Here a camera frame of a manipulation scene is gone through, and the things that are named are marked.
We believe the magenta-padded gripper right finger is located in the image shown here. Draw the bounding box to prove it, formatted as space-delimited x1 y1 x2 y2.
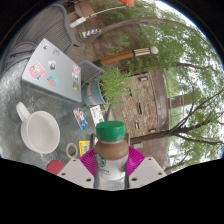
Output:
126 146 168 190

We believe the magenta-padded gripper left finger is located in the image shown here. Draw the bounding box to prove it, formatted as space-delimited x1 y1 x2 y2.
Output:
57 148 100 190

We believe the green-capped coffee drink bottle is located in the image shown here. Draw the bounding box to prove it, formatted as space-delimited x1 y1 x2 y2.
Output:
93 120 130 192

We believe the beige tape roll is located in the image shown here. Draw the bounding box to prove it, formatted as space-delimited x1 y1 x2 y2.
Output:
65 142 79 160

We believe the yellow card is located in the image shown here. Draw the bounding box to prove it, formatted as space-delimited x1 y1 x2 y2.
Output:
78 140 91 158

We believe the white ceramic mug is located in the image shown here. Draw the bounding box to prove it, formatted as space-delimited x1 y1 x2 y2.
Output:
15 101 61 155

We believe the colourful sticker card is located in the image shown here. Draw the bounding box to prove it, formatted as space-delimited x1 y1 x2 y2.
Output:
72 106 89 132

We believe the white printed booklet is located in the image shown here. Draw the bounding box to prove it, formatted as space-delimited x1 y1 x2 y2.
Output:
89 104 106 128

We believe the green plant in blue pot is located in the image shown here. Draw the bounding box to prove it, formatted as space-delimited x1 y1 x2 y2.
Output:
80 66 133 108

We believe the silver laptop with stickers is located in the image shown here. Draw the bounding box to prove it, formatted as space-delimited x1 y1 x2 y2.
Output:
21 37 83 104

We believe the blue yellow striped cone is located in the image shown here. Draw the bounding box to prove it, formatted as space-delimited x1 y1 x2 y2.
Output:
81 28 102 39

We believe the wooden lamp post with globe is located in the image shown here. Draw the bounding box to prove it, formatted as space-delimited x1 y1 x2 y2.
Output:
93 45 159 67

